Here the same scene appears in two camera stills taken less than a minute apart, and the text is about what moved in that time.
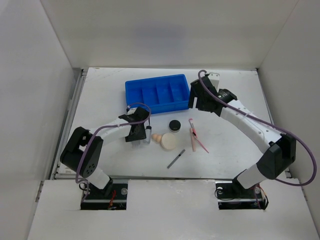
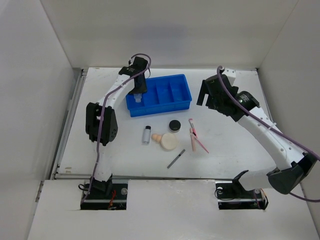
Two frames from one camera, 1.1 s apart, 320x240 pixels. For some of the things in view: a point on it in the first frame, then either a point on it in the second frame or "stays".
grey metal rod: (175, 159) stays
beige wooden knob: (157, 137) stays
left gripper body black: (139, 136) to (139, 88)
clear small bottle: (136, 144) to (138, 97)
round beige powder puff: (168, 141) stays
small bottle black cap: (148, 134) stays
